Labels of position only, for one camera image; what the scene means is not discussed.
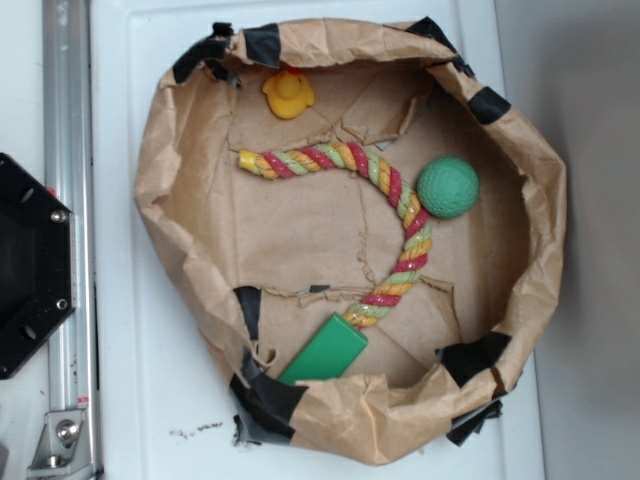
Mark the green rectangular block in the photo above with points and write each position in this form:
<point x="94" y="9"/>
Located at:
<point x="330" y="352"/>

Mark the multicolour twisted rope toy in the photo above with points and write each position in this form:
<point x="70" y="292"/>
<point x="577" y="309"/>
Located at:
<point x="353" y="157"/>

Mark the yellow rubber duck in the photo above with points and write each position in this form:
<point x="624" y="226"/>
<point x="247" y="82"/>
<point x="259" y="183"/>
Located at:
<point x="288" y="93"/>

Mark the green textured ball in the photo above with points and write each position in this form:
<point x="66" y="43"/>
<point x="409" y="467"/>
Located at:
<point x="448" y="187"/>

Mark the metal corner bracket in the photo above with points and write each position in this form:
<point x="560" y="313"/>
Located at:
<point x="63" y="448"/>

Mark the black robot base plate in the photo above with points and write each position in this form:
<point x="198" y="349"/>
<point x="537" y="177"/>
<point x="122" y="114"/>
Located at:
<point x="36" y="266"/>

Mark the aluminium extrusion rail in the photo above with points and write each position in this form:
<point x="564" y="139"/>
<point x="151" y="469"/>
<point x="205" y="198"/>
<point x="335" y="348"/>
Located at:
<point x="72" y="349"/>

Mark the brown paper bin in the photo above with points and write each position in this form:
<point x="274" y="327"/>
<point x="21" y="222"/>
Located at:
<point x="263" y="264"/>

